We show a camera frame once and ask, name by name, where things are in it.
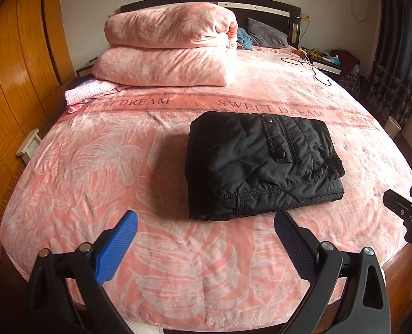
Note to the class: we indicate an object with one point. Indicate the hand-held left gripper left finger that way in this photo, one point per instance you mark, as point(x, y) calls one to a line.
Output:
point(117, 247)

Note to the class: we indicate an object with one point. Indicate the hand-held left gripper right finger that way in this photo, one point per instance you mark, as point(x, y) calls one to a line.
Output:
point(293, 247)

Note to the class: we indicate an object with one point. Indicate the black jacket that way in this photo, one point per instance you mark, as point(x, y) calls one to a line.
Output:
point(234, 167)

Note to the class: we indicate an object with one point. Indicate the white waste bin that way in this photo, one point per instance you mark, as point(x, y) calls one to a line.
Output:
point(393, 127)

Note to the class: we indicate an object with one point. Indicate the bed with pink blanket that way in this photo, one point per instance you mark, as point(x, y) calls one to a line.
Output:
point(105, 167)

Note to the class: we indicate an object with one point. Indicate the white bed mattress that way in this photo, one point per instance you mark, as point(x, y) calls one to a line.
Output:
point(150, 330)

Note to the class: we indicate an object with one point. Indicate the plaid bag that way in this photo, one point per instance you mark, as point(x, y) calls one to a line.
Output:
point(352, 85)

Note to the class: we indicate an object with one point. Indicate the small white stool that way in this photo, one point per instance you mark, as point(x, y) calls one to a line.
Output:
point(30, 142)

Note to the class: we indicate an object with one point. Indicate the dark red cloth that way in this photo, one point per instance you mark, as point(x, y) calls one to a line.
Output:
point(347, 59)

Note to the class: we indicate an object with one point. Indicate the dark patterned curtain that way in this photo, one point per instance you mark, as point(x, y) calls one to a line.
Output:
point(394, 41)

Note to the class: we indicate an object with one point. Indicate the white-fronted nightstand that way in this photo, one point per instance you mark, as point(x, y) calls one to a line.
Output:
point(327, 66)

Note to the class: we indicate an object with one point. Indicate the white knitted towel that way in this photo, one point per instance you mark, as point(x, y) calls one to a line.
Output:
point(87, 90)

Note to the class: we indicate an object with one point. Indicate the dark nightstand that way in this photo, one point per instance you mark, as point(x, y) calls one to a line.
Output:
point(86, 71)

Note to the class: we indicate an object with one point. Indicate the pink pillow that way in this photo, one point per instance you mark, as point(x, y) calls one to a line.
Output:
point(164, 66)

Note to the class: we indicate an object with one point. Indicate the wooden wardrobe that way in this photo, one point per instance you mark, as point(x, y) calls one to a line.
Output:
point(18, 59)

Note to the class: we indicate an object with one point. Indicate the blue cloth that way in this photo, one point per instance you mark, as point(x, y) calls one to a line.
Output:
point(244, 38)

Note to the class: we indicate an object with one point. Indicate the grey pillow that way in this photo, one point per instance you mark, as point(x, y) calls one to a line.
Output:
point(265, 33)

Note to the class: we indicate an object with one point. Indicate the folded pink quilt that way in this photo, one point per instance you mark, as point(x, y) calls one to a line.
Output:
point(167, 24)

